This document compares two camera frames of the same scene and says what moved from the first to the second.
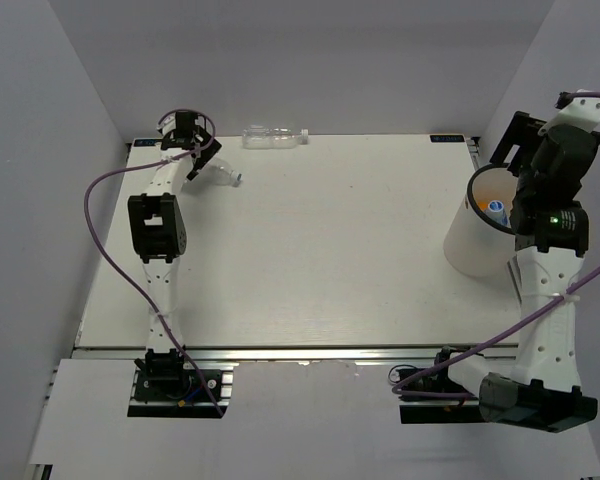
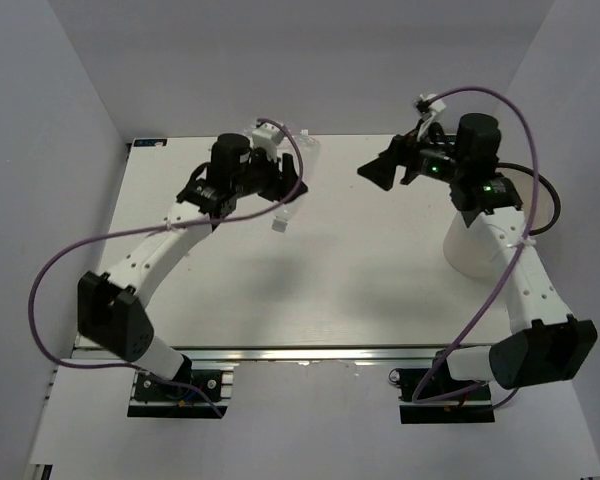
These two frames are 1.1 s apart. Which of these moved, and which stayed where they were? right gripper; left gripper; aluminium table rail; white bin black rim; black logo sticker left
Moved: right gripper; left gripper
Stayed: white bin black rim; black logo sticker left; aluminium table rail
